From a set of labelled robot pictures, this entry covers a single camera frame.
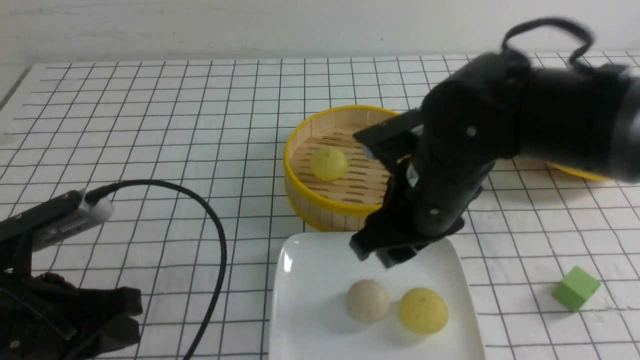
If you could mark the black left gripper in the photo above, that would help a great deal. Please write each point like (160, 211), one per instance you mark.
(47, 318)

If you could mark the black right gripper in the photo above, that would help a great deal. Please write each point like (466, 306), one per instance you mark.
(429, 190)

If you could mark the beige steamed bun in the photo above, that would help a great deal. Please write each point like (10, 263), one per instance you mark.
(367, 301)

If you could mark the yellow steamed bun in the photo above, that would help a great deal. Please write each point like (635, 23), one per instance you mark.
(329, 164)
(423, 311)

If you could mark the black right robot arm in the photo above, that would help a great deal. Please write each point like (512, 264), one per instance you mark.
(497, 106)

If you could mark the white square plate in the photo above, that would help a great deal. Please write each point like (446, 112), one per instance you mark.
(309, 320)

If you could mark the yellow bamboo steamer basket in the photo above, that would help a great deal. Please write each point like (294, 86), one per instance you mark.
(343, 204)

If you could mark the green cube block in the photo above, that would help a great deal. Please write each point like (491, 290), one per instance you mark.
(575, 289)

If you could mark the white grid tablecloth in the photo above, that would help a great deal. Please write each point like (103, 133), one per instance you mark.
(219, 128)

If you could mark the yellow bamboo steamer lid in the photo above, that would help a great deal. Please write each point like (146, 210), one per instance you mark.
(578, 173)

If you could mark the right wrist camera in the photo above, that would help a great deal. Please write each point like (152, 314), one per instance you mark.
(391, 140)

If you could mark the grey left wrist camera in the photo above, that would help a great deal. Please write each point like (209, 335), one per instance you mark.
(54, 221)

